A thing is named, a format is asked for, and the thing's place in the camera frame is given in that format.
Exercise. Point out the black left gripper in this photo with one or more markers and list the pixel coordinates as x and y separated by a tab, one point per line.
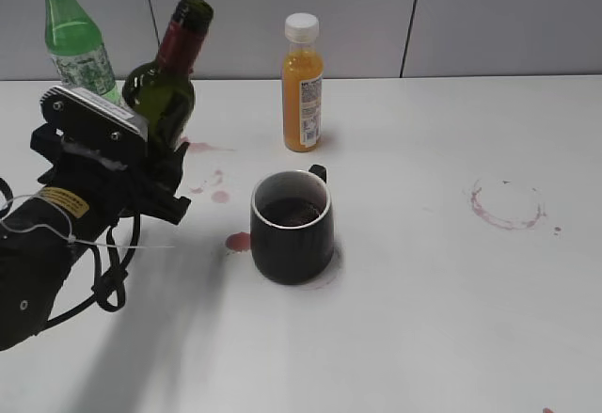
96	197

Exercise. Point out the orange juice bottle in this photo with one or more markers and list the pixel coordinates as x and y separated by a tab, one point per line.
301	81

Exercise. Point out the white zip tie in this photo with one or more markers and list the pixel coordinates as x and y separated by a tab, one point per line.
69	237

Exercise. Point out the black ceramic mug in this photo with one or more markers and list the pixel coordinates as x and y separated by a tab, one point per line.
292	231

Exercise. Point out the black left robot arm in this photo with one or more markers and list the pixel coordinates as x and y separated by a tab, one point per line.
33	274

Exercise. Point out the green plastic soda bottle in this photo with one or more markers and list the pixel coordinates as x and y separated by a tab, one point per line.
75	44

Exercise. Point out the dark red wine bottle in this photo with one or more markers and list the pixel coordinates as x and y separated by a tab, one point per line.
161	90

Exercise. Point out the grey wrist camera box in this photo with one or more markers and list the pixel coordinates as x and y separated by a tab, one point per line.
104	129

